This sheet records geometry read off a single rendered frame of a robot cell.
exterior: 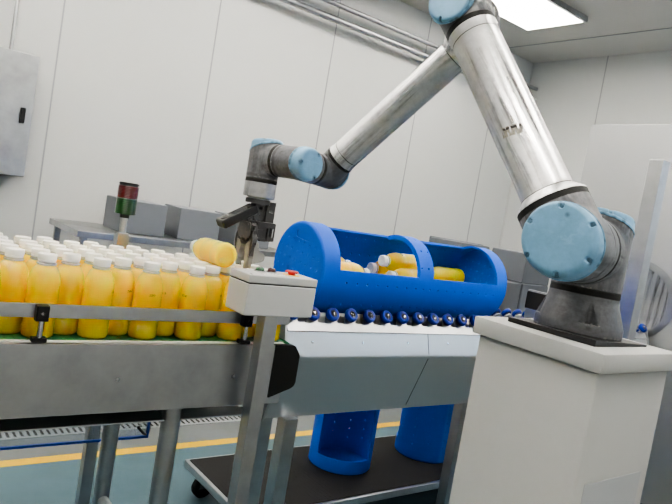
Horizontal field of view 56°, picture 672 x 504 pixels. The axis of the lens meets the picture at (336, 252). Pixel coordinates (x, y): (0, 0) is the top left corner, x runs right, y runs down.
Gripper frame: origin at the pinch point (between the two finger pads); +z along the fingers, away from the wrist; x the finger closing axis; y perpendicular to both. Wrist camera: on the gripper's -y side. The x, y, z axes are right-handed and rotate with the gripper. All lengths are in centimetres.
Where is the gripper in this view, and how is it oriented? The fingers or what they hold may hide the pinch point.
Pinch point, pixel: (240, 267)
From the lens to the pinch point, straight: 182.0
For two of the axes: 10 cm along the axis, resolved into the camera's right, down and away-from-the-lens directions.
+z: -1.7, 9.8, 0.6
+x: -5.9, -1.5, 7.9
